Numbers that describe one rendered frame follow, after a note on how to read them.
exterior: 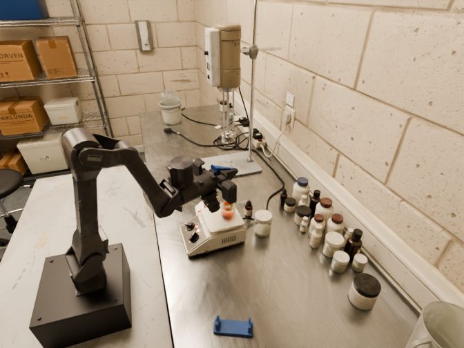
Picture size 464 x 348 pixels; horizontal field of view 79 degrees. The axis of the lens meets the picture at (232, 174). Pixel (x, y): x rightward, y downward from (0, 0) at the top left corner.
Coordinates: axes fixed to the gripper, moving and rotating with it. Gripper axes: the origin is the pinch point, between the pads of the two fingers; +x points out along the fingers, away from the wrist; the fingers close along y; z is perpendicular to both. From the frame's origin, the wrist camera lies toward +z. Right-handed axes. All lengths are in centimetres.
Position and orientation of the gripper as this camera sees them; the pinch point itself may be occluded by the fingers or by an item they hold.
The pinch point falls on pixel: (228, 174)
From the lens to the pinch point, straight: 83.7
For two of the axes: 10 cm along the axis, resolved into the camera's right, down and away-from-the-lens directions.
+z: 0.0, 8.4, 5.5
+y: 6.2, 4.3, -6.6
